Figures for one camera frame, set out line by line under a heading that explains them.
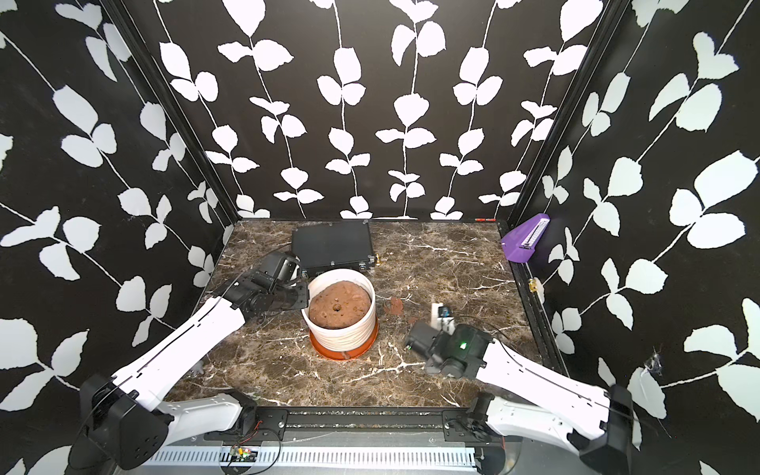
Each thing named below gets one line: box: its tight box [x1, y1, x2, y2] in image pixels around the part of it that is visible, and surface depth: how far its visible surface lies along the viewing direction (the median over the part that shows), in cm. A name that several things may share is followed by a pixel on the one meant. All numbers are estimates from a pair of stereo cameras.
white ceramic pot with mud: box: [300, 268, 380, 361], surface depth 86 cm
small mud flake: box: [383, 296, 405, 316], surface depth 97 cm
